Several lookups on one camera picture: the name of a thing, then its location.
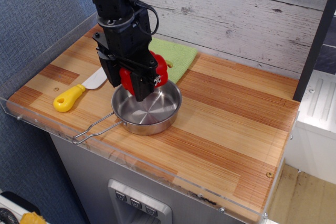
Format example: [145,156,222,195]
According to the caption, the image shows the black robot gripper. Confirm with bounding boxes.
[93,7,158,102]

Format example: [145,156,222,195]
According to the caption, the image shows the red toy bell pepper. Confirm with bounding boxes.
[120,50,169,95]

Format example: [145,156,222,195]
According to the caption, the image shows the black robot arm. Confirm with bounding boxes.
[92,0,159,102]

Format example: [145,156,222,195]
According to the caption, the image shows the yellow object bottom left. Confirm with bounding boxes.
[19,212,47,224]

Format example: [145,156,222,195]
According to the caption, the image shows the green folded cloth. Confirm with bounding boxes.
[149,38,198,84]

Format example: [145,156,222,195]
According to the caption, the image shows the grey cabinet with dispenser panel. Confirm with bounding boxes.
[51,135,240,223]

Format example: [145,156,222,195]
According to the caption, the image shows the white ribbed appliance at right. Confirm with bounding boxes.
[285,70,335,184]

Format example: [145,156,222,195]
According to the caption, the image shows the stainless steel pot with handle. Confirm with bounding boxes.
[71,80,182,145]

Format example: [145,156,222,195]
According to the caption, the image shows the yellow-handled toy knife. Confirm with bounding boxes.
[53,67,107,112]

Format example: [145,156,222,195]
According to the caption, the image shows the clear acrylic guard rail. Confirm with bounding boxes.
[4,16,299,223]

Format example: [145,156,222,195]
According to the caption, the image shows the dark right vertical post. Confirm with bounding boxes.
[292,0,335,102]

